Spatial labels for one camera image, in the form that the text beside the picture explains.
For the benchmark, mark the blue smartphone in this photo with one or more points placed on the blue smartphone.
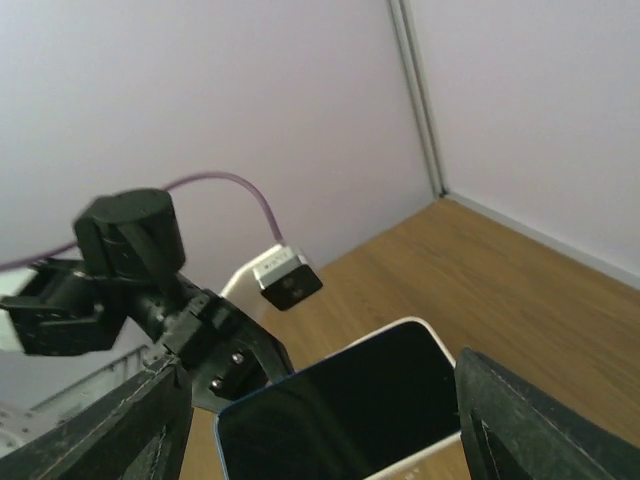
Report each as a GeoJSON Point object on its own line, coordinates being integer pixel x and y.
{"type": "Point", "coordinates": [260, 435]}

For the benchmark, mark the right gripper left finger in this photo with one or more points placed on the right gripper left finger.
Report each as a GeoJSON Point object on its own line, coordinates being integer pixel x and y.
{"type": "Point", "coordinates": [137, 431]}

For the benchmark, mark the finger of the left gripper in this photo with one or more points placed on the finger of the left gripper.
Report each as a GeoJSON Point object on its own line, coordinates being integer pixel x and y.
{"type": "Point", "coordinates": [241, 360]}

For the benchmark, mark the left aluminium corner post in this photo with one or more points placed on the left aluminium corner post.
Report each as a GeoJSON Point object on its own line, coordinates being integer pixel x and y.
{"type": "Point", "coordinates": [407, 40]}

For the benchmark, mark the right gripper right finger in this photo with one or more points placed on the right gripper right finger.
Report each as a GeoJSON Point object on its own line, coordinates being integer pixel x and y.
{"type": "Point", "coordinates": [510, 429]}

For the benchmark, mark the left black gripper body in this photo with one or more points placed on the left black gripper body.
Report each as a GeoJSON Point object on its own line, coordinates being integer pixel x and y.
{"type": "Point", "coordinates": [202, 329]}

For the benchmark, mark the white phone face down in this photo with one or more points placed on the white phone face down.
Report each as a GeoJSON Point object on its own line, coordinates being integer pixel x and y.
{"type": "Point", "coordinates": [386, 402]}

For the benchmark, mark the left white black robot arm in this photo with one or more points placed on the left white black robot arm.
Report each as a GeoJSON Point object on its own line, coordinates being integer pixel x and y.
{"type": "Point", "coordinates": [131, 257]}

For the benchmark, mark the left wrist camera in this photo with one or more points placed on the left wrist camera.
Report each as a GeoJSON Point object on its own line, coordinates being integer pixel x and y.
{"type": "Point", "coordinates": [281, 277]}

